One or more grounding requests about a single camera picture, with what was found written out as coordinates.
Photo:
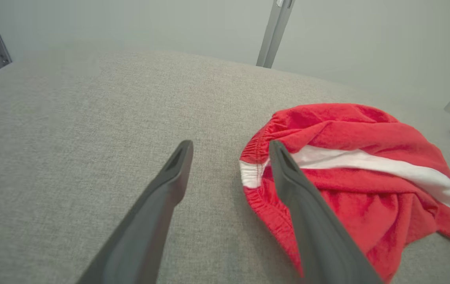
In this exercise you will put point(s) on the grey metal post with bracket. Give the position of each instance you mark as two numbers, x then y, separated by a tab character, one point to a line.
274	35

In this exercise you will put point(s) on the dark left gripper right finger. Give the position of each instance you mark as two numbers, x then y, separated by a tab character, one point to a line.
315	236

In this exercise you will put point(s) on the red shorts with white stripe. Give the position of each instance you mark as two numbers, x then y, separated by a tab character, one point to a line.
347	126

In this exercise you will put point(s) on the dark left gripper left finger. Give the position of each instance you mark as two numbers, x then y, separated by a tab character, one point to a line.
146	228

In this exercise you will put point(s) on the grey fabric sofa seat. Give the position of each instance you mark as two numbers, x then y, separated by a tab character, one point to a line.
91	126

